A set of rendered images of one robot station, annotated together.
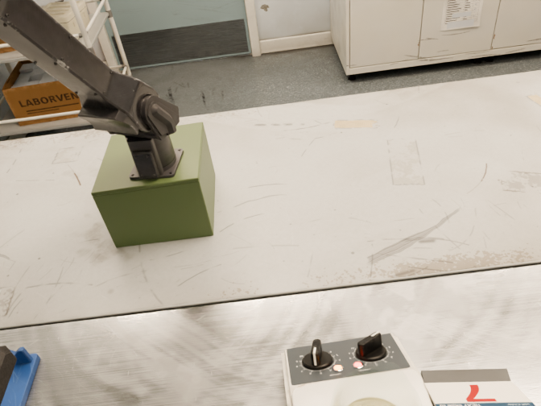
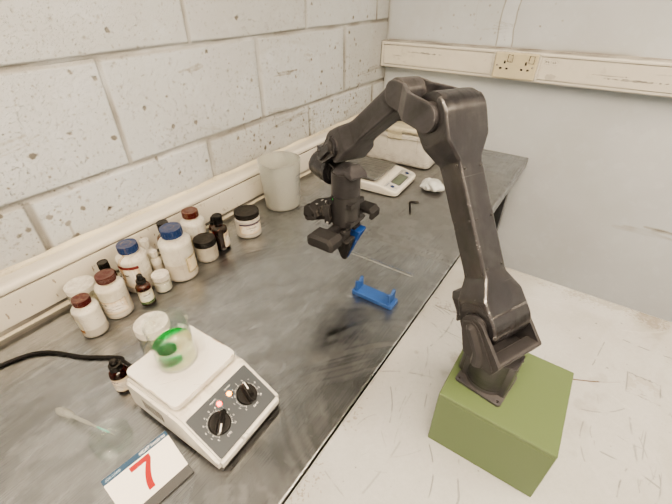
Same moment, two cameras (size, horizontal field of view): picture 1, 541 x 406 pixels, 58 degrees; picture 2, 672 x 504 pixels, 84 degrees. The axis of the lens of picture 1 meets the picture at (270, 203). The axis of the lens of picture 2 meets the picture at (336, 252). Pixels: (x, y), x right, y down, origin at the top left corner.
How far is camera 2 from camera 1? 62 cm
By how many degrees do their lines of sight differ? 87
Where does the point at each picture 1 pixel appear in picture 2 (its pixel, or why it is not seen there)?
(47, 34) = (456, 202)
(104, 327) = (388, 339)
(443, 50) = not seen: outside the picture
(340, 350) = (241, 415)
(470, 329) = not seen: outside the picture
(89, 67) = (468, 250)
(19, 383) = (376, 297)
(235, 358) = (307, 384)
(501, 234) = not seen: outside the picture
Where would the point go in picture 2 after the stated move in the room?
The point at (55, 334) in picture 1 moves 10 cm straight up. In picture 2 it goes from (401, 319) to (407, 282)
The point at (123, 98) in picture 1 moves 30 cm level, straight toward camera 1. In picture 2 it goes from (467, 293) to (252, 254)
